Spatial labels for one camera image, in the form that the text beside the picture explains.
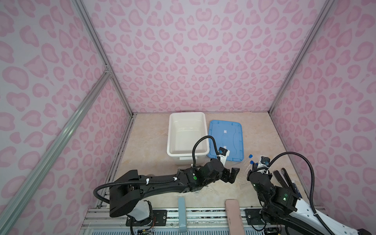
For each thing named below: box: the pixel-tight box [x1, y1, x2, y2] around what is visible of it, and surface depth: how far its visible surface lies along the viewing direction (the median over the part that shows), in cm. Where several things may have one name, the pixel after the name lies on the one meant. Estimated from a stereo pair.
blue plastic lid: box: [207, 119, 244, 163], surface depth 108 cm
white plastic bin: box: [166, 111, 210, 165], surface depth 99 cm
